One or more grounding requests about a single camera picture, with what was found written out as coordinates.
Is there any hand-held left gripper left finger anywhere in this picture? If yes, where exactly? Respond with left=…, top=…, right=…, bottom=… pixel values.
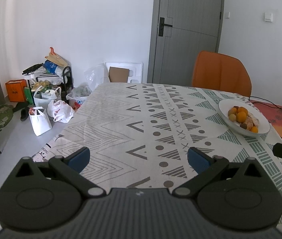
left=12, top=147, right=107, bottom=198

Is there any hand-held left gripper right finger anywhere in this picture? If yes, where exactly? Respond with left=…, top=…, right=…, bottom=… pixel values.
left=172, top=147, right=267, bottom=198

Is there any white round plate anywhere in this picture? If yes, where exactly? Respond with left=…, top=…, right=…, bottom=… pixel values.
left=218, top=99, right=270, bottom=137

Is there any pale brown fruit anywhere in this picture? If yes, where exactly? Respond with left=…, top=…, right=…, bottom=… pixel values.
left=248, top=113, right=260, bottom=127

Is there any red orange printed mat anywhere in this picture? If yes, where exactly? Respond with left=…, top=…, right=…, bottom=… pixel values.
left=249, top=100, right=282, bottom=145

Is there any white red plastic bag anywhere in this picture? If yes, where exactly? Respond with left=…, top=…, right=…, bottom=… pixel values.
left=47, top=100, right=74, bottom=123

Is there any white paper bag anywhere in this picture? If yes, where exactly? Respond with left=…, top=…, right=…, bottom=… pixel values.
left=29, top=107, right=52, bottom=136

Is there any patterned white tablecloth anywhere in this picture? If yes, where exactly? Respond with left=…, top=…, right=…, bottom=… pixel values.
left=32, top=83, right=282, bottom=239

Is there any translucent plastic bag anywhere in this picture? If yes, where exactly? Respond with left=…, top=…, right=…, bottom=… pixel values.
left=66, top=86, right=91, bottom=107

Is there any white tote bag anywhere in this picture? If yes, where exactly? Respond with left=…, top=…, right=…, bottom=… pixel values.
left=33, top=86, right=62, bottom=109

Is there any dark slipper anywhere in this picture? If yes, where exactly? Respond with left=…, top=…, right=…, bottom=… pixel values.
left=12, top=102, right=30, bottom=112
left=20, top=107, right=32, bottom=121

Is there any black metal rack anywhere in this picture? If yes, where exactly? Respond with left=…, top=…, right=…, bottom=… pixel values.
left=62, top=66, right=73, bottom=102

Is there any green box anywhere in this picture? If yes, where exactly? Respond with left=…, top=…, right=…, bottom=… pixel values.
left=24, top=87, right=35, bottom=105

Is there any clear plastic bag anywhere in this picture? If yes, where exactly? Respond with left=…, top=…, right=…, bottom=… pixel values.
left=84, top=64, right=105, bottom=91

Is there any orange chair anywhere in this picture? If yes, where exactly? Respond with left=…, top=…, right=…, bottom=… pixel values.
left=192, top=51, right=252, bottom=97

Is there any cardboard box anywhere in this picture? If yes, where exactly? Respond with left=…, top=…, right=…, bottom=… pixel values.
left=109, top=66, right=131, bottom=82

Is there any orange box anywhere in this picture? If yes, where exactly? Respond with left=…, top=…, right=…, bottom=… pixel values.
left=5, top=80, right=27, bottom=102

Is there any blue white packet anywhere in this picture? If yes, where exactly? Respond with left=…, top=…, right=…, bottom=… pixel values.
left=44, top=60, right=63, bottom=74

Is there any black flat item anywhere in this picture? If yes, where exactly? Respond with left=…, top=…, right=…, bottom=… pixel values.
left=22, top=63, right=44, bottom=74

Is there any paper bag with orange bird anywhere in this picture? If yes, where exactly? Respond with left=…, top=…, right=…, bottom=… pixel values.
left=44, top=47, right=68, bottom=67

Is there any white foam board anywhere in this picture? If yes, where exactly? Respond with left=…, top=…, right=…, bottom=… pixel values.
left=103, top=61, right=144, bottom=84

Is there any grey door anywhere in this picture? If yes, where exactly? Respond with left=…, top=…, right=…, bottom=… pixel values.
left=147, top=0, right=225, bottom=84

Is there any black cable with plug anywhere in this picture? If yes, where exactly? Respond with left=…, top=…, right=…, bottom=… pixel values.
left=249, top=96, right=282, bottom=111

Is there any black door handle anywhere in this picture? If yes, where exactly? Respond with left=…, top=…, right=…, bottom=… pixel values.
left=158, top=17, right=173, bottom=37

